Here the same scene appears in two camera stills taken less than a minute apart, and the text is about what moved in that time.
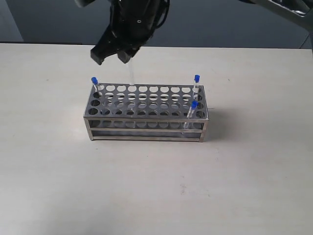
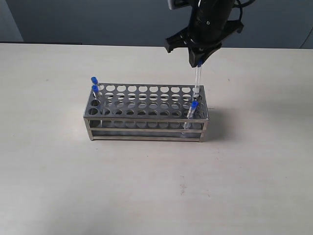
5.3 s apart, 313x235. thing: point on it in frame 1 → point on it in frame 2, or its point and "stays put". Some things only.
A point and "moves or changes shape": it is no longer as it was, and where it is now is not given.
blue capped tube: (194, 105) stays put
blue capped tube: (196, 86) moves or changes shape
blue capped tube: (131, 70) → (95, 89)
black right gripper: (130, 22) → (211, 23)
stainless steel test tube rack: (146, 111) stays put
